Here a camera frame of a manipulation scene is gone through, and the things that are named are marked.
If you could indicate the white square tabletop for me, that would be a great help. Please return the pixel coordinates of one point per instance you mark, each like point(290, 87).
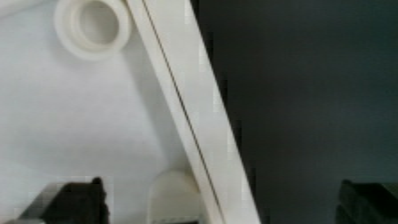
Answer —
point(91, 119)

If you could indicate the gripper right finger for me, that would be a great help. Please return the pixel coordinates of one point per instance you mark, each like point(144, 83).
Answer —
point(368, 203)

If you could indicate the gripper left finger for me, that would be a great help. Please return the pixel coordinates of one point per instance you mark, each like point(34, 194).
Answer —
point(68, 204)

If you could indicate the white U-shaped obstacle fence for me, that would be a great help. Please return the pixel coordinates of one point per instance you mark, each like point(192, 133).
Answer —
point(171, 13)

